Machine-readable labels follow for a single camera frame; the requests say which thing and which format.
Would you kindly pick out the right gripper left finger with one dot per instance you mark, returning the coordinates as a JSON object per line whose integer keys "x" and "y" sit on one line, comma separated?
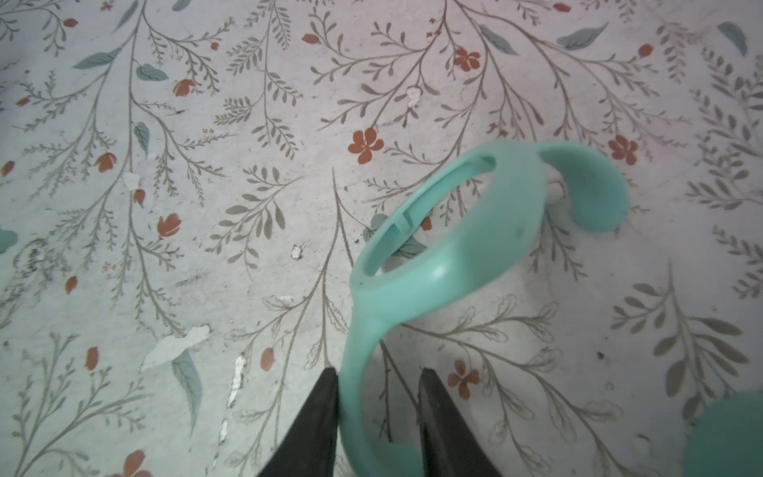
{"x": 309, "y": 447}

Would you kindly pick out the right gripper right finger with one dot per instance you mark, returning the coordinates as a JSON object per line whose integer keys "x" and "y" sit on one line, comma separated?
{"x": 449, "y": 448}

